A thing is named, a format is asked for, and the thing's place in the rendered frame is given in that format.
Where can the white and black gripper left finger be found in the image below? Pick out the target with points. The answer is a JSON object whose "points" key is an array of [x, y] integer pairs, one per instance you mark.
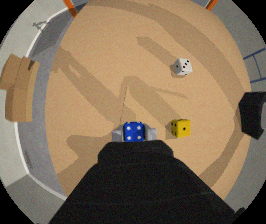
{"points": [[119, 134]]}

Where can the blue die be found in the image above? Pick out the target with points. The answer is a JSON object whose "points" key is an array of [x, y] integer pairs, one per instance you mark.
{"points": [[133, 131]]}

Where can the yellow die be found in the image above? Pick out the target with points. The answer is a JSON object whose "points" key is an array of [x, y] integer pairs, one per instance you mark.
{"points": [[180, 128]]}

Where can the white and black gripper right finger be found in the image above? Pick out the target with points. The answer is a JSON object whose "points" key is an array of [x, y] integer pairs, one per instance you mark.
{"points": [[151, 133]]}

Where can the white die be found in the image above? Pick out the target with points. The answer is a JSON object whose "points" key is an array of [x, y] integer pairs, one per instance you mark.
{"points": [[182, 66]]}

